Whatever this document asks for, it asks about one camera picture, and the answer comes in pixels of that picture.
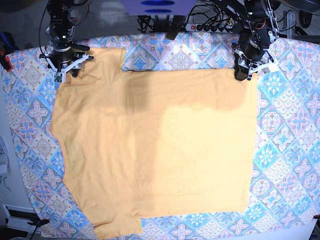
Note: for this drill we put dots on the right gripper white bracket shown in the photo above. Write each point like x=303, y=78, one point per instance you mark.
x=65, y=61

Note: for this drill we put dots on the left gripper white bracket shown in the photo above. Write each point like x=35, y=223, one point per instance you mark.
x=252, y=58

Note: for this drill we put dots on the yellow orange T-shirt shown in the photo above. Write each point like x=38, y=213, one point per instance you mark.
x=146, y=144

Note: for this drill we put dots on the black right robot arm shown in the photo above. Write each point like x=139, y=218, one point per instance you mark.
x=61, y=28

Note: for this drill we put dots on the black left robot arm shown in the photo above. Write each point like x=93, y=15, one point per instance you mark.
x=257, y=26

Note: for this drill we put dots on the white power strip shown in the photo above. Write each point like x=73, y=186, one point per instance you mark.
x=197, y=27

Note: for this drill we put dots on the red black clamp left top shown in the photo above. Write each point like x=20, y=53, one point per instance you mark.
x=6, y=47

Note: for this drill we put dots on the red black clamp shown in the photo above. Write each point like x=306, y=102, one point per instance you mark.
x=37, y=222
x=6, y=47

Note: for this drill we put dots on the black remote-like device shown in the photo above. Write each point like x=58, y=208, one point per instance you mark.
x=175, y=26

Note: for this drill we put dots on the white box at left edge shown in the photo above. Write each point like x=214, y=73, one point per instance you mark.
x=4, y=159

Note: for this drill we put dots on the patterned blue tile tablecloth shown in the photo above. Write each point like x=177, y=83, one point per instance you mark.
x=285, y=182

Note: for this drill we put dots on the red black clamp bottom left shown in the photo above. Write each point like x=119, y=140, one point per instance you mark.
x=37, y=222

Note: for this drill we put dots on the white vent panel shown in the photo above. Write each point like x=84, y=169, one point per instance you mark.
x=18, y=217

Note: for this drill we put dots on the purple robot base plate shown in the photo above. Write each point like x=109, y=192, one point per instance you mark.
x=158, y=7

